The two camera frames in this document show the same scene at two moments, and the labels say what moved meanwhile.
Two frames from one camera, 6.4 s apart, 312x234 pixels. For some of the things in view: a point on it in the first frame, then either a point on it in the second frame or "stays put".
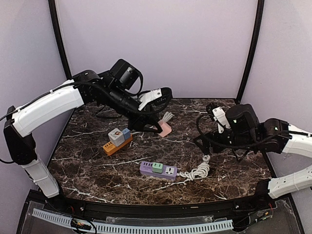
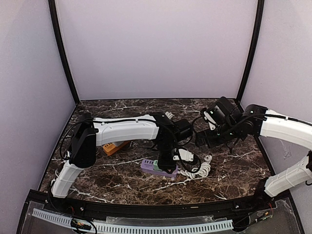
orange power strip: [109, 147] stays put
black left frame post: [59, 40] stays put
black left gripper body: [117, 99] -> [162, 163]
